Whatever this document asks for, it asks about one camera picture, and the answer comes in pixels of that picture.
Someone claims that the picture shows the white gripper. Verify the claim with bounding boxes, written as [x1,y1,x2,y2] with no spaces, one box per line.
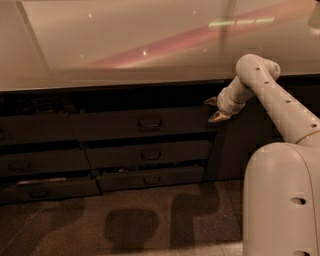
[204,76,255,123]

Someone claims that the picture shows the dark drawer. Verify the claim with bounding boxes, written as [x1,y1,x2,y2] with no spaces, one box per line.
[96,166,204,192]
[0,177,100,204]
[86,140,211,169]
[69,107,209,141]
[0,150,90,177]
[0,113,75,145]

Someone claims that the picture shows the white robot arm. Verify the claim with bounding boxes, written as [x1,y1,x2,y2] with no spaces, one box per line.
[205,54,320,256]

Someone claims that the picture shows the dark cabinet door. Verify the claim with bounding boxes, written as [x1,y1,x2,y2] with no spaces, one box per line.
[203,97,282,181]

